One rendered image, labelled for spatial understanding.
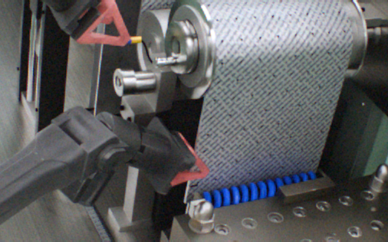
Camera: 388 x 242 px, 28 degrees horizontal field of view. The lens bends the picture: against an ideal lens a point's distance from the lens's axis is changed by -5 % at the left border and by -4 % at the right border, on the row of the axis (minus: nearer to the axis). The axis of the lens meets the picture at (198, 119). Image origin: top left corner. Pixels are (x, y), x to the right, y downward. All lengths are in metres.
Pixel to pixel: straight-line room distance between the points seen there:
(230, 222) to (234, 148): 0.11
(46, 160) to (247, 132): 0.35
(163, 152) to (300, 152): 0.26
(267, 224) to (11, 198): 0.43
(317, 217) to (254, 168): 0.12
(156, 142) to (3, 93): 0.59
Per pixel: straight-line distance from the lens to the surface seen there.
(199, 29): 1.07
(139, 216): 1.31
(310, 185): 1.24
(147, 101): 1.19
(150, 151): 1.08
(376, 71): 1.30
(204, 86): 1.08
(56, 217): 1.32
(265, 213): 1.20
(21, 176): 0.92
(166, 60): 1.10
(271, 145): 1.21
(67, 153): 0.95
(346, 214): 1.24
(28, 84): 1.52
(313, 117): 1.22
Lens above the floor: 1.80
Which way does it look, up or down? 34 degrees down
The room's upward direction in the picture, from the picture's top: 11 degrees clockwise
